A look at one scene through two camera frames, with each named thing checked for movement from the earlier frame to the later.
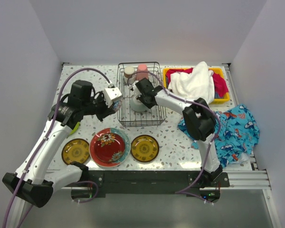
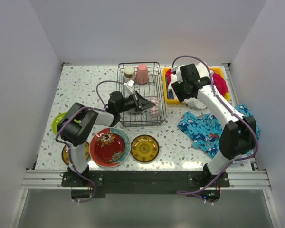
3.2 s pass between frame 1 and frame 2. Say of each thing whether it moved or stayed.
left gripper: moved
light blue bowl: moved
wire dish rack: stayed
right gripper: moved
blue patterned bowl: moved
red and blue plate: stayed
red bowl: stayed
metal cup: stayed
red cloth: stayed
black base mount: stayed
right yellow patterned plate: stayed
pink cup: stayed
